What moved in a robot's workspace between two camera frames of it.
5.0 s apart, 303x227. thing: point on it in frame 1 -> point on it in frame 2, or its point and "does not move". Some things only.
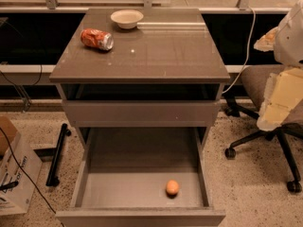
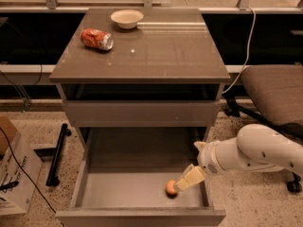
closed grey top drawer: x=141 y=113 does not move
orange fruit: x=172 y=187 does not move
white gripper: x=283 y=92 -> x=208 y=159
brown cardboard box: x=9 y=130 does not move
